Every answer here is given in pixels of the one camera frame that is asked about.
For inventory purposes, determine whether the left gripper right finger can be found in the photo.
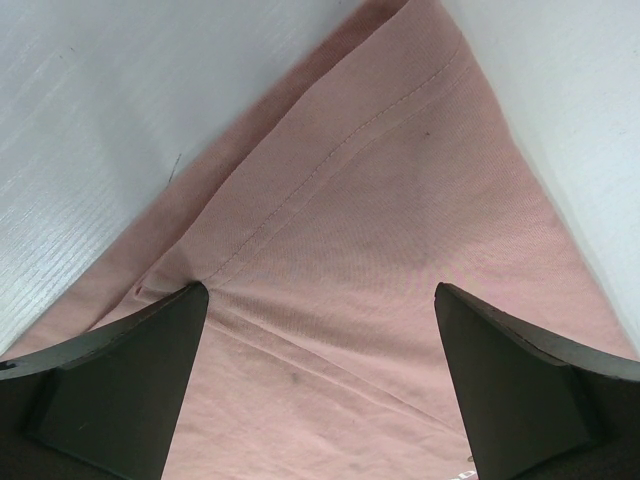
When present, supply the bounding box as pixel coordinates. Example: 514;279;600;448
434;283;639;480

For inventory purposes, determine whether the pink t shirt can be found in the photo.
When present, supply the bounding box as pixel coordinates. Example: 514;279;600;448
74;0;640;480

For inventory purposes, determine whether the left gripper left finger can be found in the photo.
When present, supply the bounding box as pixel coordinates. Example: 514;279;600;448
1;283;209;479

